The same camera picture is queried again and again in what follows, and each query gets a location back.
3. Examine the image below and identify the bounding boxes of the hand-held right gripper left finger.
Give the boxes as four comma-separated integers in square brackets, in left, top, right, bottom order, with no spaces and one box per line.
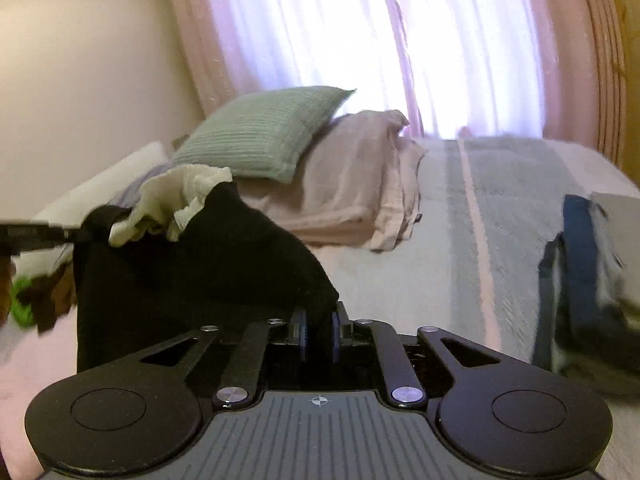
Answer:
[135,308,309,409]

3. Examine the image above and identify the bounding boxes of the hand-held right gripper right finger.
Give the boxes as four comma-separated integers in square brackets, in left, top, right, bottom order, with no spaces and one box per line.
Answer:
[327,302,505,409]

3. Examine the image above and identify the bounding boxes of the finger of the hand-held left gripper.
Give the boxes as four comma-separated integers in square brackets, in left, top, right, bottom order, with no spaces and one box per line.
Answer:
[0,219,96,257]

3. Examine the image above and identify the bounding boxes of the black garment with white ruffle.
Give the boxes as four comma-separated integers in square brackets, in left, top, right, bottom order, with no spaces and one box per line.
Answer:
[75,164,341,375]

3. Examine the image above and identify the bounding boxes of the folded blue and white clothes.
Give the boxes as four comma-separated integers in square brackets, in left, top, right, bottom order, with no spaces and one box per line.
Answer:
[532,191,640,396]

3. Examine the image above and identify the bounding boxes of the brown cloth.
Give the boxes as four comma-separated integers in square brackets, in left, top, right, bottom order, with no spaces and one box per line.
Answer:
[30,260,79,335]

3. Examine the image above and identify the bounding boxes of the bright green cloth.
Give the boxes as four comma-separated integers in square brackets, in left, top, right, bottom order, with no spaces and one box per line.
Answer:
[11,277,39,330]

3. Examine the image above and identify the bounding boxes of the cream white garment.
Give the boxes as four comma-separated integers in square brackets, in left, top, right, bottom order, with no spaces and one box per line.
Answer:
[31,141,173,224]

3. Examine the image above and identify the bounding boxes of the pink bed sheet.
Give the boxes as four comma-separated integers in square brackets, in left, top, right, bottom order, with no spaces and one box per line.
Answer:
[0,137,640,480]

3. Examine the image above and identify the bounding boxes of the beige pillow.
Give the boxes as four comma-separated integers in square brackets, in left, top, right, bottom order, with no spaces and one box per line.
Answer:
[235,109,428,252]

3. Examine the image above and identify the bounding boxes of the grey-blue striped blanket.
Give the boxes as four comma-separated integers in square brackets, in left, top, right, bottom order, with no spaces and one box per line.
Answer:
[310,135,640,376]

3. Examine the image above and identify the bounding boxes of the green ribbed pillow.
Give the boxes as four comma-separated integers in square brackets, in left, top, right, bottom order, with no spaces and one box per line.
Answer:
[170,86,357,184]

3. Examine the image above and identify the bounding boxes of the pink curtain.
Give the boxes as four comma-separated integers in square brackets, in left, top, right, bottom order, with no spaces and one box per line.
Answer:
[162,0,629,171]

